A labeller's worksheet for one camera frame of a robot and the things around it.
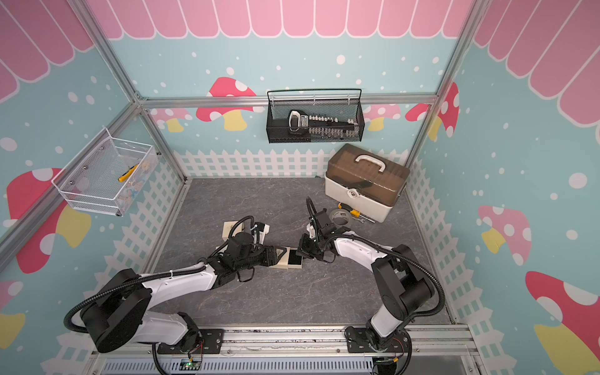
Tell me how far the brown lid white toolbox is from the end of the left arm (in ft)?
1.26

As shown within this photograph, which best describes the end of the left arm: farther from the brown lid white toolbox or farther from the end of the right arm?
the brown lid white toolbox

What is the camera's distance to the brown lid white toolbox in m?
0.92

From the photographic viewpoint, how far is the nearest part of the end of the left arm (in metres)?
0.67
